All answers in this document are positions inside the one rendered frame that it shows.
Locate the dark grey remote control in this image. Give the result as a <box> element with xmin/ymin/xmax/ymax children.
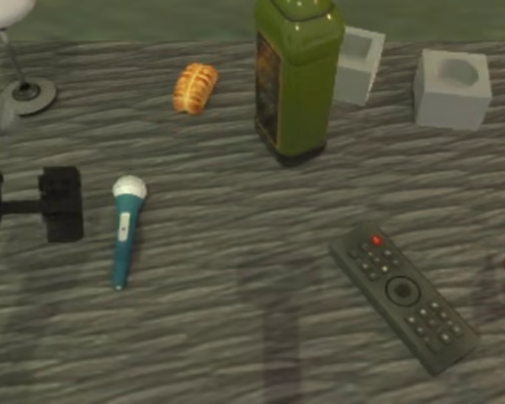
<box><xmin>328</xmin><ymin>224</ymin><xmax>481</xmax><ymax>377</ymax></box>

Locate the green glass bottle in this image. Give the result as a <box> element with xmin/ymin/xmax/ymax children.
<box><xmin>253</xmin><ymin>0</ymin><xmax>347</xmax><ymax>167</ymax></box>

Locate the grey block with square hole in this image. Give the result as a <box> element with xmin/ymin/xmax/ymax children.
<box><xmin>332</xmin><ymin>24</ymin><xmax>387</xmax><ymax>107</ymax></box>

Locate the golden bread loaf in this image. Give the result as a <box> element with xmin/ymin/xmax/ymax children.
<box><xmin>172</xmin><ymin>62</ymin><xmax>219</xmax><ymax>115</ymax></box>

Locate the teal microphone with white head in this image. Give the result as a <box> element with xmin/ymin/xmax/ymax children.
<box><xmin>110</xmin><ymin>174</ymin><xmax>148</xmax><ymax>292</ymax></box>

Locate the white desk lamp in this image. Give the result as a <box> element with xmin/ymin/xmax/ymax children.
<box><xmin>0</xmin><ymin>0</ymin><xmax>59</xmax><ymax>118</ymax></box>

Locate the grey block with round hole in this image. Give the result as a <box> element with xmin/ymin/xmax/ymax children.
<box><xmin>412</xmin><ymin>47</ymin><xmax>493</xmax><ymax>132</ymax></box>

